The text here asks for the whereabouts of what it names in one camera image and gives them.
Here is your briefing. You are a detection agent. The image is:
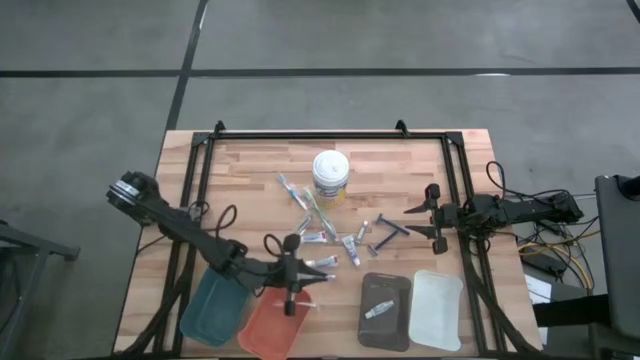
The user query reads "dark grey transparent tray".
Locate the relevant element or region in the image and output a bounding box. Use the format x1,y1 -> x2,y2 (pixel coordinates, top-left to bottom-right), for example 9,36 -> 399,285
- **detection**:
357,271 -> 413,353

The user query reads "black power brick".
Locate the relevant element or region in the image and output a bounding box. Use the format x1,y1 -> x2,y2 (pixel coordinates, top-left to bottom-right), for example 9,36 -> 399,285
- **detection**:
523,251 -> 567,277

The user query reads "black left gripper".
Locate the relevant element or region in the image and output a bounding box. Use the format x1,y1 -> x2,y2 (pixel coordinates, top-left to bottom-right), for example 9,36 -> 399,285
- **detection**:
277,233 -> 331,317

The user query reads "teal plastic tray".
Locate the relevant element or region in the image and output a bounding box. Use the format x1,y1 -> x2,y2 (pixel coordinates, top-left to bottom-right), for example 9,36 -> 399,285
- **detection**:
178,266 -> 252,349

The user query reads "yellow Lysol wipes canister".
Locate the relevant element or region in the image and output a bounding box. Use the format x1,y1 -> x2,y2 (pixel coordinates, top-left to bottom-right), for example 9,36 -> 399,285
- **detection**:
312,149 -> 350,209

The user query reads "black metal table frame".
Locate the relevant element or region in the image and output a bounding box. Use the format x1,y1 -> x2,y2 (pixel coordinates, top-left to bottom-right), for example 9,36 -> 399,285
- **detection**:
113,119 -> 544,360

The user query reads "yellow cable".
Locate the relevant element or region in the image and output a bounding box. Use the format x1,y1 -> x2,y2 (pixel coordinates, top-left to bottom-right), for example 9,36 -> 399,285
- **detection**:
517,228 -> 601,292

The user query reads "grey metal stand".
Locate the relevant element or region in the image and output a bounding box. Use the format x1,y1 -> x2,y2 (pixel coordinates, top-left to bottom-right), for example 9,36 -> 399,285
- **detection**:
0,219 -> 82,360

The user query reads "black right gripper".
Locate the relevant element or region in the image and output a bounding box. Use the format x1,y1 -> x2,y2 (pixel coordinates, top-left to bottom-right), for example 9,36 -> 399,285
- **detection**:
403,183 -> 460,255

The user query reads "white paper sheet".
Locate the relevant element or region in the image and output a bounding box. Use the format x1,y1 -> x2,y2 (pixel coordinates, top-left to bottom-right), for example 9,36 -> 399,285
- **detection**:
524,273 -> 552,306

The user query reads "white plastic tray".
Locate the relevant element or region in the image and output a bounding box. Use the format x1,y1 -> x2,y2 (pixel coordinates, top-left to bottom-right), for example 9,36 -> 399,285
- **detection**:
408,269 -> 465,353

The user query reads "orange plastic tray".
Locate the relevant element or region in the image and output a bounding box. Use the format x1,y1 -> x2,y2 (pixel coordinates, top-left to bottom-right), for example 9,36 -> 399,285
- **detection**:
237,286 -> 314,360

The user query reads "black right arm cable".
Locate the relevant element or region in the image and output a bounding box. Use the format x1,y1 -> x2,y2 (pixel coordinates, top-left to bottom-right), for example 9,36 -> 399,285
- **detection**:
485,160 -> 572,202

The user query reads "blue disposable razor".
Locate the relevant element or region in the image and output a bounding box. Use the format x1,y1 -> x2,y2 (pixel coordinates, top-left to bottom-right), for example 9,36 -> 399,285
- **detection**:
366,229 -> 402,258
374,213 -> 412,238

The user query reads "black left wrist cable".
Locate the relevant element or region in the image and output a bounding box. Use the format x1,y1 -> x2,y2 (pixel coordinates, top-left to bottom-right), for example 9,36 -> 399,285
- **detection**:
262,232 -> 288,261

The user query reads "black left arm elbow cable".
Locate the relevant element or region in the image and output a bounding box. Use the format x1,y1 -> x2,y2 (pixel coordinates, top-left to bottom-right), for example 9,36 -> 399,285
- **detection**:
197,200 -> 240,236

